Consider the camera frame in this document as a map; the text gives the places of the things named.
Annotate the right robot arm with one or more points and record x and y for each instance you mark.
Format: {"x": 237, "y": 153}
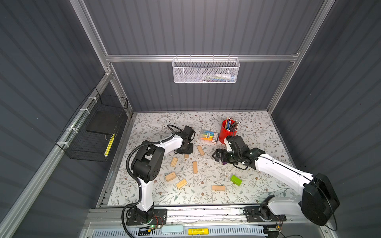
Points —
{"x": 315, "y": 197}

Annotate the black wire basket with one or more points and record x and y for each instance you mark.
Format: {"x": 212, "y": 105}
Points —
{"x": 86, "y": 137}

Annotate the pens in white basket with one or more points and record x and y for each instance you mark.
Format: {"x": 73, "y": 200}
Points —
{"x": 218, "y": 78}

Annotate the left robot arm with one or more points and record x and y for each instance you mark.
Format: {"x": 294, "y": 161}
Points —
{"x": 143, "y": 164}

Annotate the yellow marker in basket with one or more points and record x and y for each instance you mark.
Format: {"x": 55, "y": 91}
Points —
{"x": 109, "y": 146}

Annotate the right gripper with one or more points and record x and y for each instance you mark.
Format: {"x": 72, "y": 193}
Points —
{"x": 223, "y": 152}

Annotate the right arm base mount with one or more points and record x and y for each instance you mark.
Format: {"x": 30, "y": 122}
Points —
{"x": 259, "y": 214}

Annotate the green block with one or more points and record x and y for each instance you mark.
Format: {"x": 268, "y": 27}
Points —
{"x": 236, "y": 180}

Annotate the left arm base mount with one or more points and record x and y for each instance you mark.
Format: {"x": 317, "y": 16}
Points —
{"x": 135, "y": 217}

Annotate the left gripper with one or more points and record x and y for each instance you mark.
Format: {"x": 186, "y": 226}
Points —
{"x": 190, "y": 151}

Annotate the white wire mesh basket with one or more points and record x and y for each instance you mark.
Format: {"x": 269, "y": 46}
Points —
{"x": 187, "y": 70}

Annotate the red pen cup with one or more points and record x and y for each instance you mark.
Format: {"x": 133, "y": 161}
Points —
{"x": 228, "y": 128}

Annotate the yellow label sticker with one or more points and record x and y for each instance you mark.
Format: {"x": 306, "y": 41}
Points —
{"x": 198, "y": 231}

